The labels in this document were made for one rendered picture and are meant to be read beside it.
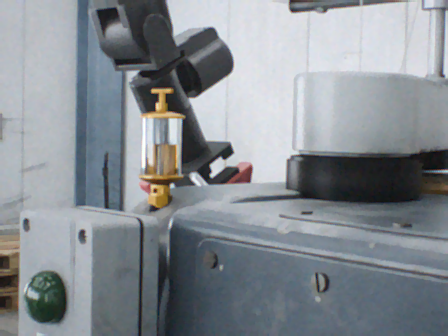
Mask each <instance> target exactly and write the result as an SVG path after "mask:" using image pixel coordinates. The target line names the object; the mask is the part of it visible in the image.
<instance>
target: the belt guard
mask: <svg viewBox="0 0 448 336"><path fill-rule="evenodd" d="M446 149H448V85H443V84H441V83H437V82H435V81H431V80H429V79H424V78H422V77H418V76H416V75H410V74H405V73H385V72H366V71H320V72H308V73H299V74H297V75H296V76H295V78H294V90H293V139H292V150H298V153H299V154H306V155H315V156H342V157H366V158H405V157H409V156H411V154H417V153H422V152H431V151H436V150H446Z"/></svg>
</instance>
